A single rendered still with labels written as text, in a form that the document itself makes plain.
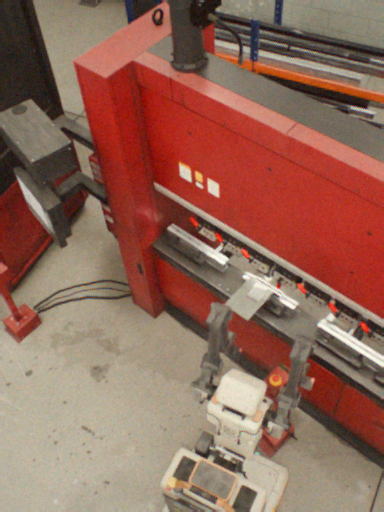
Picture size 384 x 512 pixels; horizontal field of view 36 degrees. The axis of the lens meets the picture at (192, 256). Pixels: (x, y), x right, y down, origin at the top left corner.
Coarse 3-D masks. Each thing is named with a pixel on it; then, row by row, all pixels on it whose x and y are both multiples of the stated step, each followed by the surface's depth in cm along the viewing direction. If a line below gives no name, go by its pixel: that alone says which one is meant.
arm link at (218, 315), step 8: (216, 304) 287; (216, 312) 285; (224, 312) 284; (208, 320) 283; (216, 320) 283; (224, 320) 285; (216, 328) 283; (216, 336) 288; (208, 344) 295; (216, 344) 293; (208, 352) 300; (216, 352) 298; (208, 360) 304; (216, 360) 303; (216, 368) 305
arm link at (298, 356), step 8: (296, 344) 271; (304, 344) 271; (312, 344) 271; (296, 352) 270; (304, 352) 269; (296, 360) 269; (304, 360) 267; (296, 368) 273; (288, 376) 281; (296, 376) 278; (288, 384) 284; (296, 384) 283; (280, 392) 293; (288, 392) 288; (296, 392) 290; (296, 400) 291
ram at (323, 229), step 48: (144, 96) 318; (192, 144) 316; (240, 144) 288; (192, 192) 349; (240, 192) 315; (288, 192) 287; (336, 192) 264; (288, 240) 313; (336, 240) 286; (336, 288) 312
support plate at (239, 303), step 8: (248, 280) 370; (256, 280) 370; (240, 288) 367; (248, 288) 367; (232, 296) 364; (240, 296) 363; (264, 296) 362; (232, 304) 360; (240, 304) 360; (248, 304) 360; (256, 304) 359; (240, 312) 356; (248, 312) 356
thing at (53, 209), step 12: (24, 180) 352; (36, 192) 345; (48, 192) 348; (48, 204) 338; (60, 204) 343; (36, 216) 376; (48, 216) 341; (60, 216) 349; (48, 228) 364; (60, 228) 351; (60, 240) 358
